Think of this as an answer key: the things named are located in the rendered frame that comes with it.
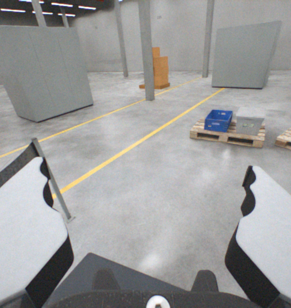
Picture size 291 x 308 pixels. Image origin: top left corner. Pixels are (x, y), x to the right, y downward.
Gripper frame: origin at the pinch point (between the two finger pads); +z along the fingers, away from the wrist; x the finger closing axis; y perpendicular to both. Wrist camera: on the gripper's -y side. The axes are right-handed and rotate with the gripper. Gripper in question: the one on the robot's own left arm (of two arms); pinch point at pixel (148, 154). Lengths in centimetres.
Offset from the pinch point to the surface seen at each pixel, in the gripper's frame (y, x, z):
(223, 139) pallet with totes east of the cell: 120, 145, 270
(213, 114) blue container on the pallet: 99, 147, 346
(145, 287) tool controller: 22.4, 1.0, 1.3
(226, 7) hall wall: -233, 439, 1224
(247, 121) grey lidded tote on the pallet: 84, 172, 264
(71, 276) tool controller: 23.2, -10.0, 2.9
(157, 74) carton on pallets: 80, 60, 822
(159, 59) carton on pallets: 22, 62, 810
